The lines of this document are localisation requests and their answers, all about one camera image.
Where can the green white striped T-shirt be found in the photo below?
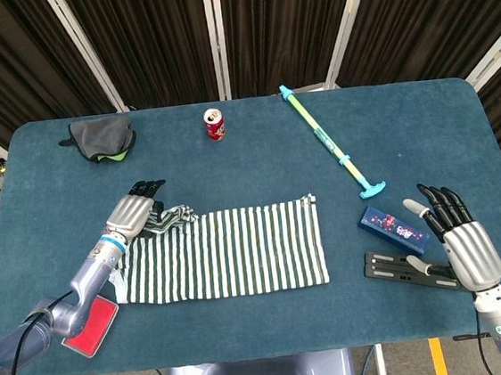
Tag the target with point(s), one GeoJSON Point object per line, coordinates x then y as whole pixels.
{"type": "Point", "coordinates": [248, 250]}

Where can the black folding stand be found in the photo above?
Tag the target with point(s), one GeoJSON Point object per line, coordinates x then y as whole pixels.
{"type": "Point", "coordinates": [389, 269]}

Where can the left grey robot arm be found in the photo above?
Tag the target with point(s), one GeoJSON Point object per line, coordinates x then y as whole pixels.
{"type": "Point", "coordinates": [94, 275]}

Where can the teal yellow toy stick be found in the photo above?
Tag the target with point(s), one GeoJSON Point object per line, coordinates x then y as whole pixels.
{"type": "Point", "coordinates": [323, 137]}

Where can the white table leg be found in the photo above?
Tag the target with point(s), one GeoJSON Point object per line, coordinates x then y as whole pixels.
{"type": "Point", "coordinates": [381, 366]}

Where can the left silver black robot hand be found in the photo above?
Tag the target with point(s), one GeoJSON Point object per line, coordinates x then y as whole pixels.
{"type": "Point", "coordinates": [130, 213]}

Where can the red soda can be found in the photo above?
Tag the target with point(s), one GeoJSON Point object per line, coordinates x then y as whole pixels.
{"type": "Point", "coordinates": [215, 128]}

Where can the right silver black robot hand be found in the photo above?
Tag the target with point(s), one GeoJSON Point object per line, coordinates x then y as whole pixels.
{"type": "Point", "coordinates": [475, 255]}

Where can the grey cloth with green lining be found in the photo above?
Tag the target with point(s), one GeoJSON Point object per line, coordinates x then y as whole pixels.
{"type": "Point", "coordinates": [97, 136]}

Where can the dark blue printed box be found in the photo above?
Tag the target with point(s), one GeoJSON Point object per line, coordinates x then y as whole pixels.
{"type": "Point", "coordinates": [389, 226]}

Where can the red rectangular card case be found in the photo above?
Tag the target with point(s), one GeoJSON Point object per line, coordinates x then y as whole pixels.
{"type": "Point", "coordinates": [95, 329]}

